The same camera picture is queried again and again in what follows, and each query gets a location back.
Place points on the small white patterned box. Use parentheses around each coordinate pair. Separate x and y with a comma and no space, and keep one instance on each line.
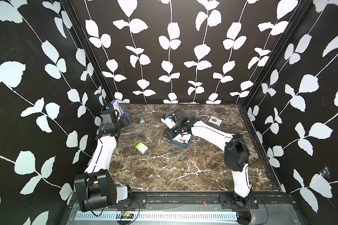
(215,121)

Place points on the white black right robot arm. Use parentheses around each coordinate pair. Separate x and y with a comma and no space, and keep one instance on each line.
(236,152)

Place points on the small circuit board with wires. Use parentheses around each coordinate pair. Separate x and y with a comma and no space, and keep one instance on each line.
(125,215)

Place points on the purple plastic holder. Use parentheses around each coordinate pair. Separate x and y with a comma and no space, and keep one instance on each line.
(125,113)

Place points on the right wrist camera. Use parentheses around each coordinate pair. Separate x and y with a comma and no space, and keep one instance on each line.
(168,120)

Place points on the teal plastic storage box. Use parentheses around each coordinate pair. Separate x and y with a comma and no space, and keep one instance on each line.
(175,140)

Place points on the green tissue pack lower left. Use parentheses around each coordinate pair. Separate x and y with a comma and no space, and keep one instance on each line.
(142,148)

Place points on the white perforated rail strip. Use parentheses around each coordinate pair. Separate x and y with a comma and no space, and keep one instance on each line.
(161,216)

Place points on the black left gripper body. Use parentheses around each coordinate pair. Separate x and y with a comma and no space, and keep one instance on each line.
(122,122)

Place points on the black purple tissue pack front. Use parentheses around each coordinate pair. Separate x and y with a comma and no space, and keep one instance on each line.
(185,138)

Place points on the black front mounting rail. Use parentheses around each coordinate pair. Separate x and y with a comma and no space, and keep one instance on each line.
(225,199)

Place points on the white card in holder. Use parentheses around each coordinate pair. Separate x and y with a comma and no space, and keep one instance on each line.
(118,107)

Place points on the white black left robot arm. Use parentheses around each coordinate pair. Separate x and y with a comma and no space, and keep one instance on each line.
(95,187)

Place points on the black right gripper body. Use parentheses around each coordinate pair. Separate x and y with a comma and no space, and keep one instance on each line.
(175,131)

